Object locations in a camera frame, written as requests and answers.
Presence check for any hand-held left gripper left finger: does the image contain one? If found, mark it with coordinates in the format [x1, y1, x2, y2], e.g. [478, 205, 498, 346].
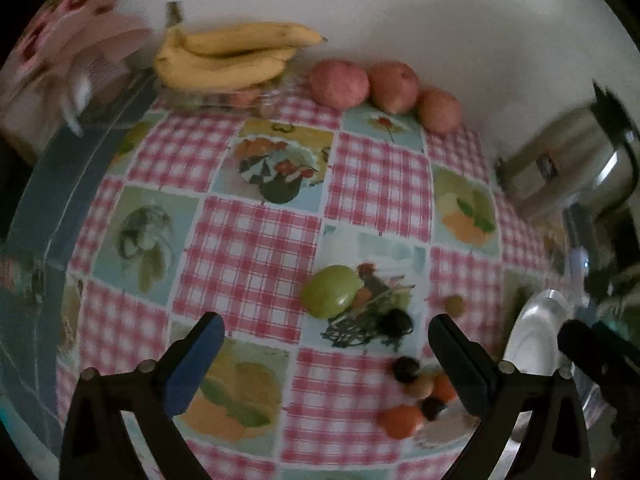
[59, 311, 226, 480]

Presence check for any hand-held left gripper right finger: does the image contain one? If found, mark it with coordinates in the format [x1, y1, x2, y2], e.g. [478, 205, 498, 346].
[427, 313, 593, 480]

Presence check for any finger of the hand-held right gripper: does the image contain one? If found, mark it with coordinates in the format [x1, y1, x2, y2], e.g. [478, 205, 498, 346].
[557, 319, 640, 411]

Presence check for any orange tangerine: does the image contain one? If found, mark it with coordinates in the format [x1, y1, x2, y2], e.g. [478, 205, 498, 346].
[377, 405, 426, 438]
[431, 372, 458, 403]

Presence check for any small pale orange fruit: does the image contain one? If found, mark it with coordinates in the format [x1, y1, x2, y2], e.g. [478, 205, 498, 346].
[405, 376, 435, 401]

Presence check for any stainless steel bowl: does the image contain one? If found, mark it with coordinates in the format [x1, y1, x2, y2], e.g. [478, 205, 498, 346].
[492, 287, 616, 480]

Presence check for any dark plum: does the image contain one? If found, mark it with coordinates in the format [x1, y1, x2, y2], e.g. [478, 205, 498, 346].
[419, 397, 448, 422]
[375, 308, 415, 341]
[392, 356, 421, 383]

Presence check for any green apple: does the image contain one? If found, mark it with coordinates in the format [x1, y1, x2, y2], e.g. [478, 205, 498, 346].
[300, 265, 365, 320]

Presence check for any white device with light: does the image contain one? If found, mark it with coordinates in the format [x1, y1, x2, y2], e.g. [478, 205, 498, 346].
[565, 240, 591, 306]

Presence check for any checked fruit-print tablecloth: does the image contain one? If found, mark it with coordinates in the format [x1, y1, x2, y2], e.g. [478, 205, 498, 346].
[50, 67, 591, 480]

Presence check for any stainless steel kettle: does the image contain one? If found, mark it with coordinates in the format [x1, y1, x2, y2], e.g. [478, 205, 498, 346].
[495, 80, 640, 221]

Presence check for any red apple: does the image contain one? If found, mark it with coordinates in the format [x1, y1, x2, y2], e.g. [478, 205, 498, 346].
[369, 61, 421, 114]
[307, 59, 371, 110]
[416, 88, 463, 134]

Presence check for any glass fruit bowl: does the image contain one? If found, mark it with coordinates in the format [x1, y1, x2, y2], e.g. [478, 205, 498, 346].
[165, 72, 301, 113]

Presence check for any yellow banana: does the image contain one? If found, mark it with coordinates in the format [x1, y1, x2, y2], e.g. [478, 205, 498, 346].
[190, 47, 301, 63]
[152, 27, 288, 92]
[172, 21, 327, 57]

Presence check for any pink floral cloth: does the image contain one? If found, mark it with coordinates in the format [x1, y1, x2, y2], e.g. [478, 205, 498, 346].
[10, 0, 153, 136]

